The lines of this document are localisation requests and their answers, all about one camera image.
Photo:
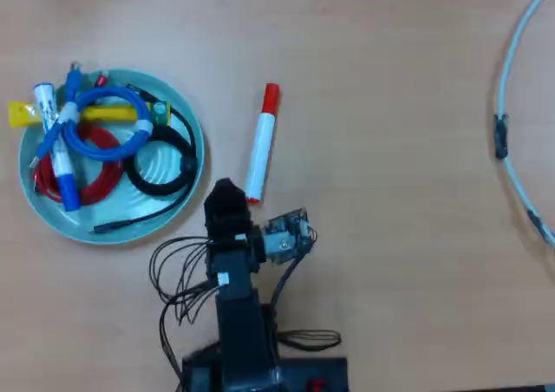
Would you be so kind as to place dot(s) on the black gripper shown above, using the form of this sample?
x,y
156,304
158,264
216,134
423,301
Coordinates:
x,y
232,253

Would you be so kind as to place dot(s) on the red-capped white marker pen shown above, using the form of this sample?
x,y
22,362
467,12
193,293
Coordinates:
x,y
262,149

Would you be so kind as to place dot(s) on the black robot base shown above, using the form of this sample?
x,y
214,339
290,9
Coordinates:
x,y
303,372

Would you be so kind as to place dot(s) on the green round bowl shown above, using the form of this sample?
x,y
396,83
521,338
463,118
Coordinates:
x,y
157,160

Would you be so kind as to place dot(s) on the blue-capped white marker pen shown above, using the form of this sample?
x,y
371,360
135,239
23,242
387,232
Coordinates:
x,y
69,192

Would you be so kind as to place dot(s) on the small green label tag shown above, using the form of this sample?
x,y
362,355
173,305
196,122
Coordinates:
x,y
160,113

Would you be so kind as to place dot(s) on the yellow tube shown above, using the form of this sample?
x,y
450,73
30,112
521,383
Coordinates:
x,y
108,113

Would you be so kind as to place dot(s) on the long black tape wrap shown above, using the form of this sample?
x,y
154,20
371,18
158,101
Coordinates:
x,y
500,136

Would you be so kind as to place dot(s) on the short black tape wrap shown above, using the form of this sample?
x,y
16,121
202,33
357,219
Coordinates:
x,y
537,225

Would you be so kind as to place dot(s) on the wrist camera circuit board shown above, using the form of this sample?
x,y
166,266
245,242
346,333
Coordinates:
x,y
288,238

